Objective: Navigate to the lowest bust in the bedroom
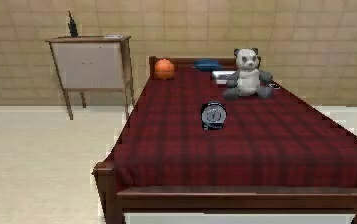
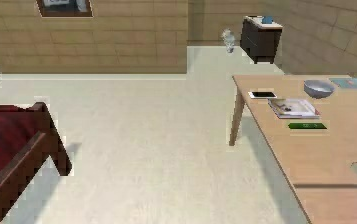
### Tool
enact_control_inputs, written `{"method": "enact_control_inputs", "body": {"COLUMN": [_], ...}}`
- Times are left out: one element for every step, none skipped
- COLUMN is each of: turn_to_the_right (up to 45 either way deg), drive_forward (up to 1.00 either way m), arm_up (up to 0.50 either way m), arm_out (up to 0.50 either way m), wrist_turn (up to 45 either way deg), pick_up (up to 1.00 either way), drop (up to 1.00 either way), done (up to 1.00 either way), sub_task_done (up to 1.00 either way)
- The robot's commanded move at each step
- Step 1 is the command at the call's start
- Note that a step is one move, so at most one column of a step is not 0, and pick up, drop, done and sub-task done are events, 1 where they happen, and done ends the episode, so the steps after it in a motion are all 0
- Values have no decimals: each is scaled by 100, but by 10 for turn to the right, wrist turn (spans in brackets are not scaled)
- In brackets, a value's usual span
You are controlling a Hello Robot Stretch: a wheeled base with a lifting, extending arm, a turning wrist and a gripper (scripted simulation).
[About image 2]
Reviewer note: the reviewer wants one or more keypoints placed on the light wooden table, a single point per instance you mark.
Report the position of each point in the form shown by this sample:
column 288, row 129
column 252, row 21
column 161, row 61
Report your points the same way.
column 319, row 150

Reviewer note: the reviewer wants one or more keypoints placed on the dark nightstand white top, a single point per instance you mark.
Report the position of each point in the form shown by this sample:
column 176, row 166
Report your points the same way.
column 260, row 41

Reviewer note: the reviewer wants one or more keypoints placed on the white bust statue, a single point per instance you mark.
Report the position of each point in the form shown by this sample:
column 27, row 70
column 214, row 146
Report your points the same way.
column 228, row 39

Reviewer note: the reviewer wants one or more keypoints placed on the white black smartphone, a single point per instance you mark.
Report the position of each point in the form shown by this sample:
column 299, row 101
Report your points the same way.
column 262, row 95

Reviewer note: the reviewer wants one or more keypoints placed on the small blue object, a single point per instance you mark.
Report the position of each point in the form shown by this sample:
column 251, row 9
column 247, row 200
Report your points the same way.
column 267, row 19

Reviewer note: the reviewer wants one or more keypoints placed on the teal flat book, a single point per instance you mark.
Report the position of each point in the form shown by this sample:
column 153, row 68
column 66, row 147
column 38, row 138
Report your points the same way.
column 349, row 82

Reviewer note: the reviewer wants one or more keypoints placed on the dark brown bed red blanket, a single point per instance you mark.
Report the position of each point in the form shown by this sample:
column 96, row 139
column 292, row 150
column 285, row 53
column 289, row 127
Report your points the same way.
column 12, row 146

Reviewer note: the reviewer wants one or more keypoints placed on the grey bowl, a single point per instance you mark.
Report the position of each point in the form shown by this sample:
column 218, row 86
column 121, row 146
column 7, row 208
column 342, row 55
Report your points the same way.
column 318, row 88

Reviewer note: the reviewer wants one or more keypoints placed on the green flat card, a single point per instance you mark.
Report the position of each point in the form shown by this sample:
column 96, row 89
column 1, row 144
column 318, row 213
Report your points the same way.
column 307, row 126

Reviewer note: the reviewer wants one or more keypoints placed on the brown framed wall picture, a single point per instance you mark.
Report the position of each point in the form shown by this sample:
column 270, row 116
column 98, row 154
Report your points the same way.
column 65, row 8

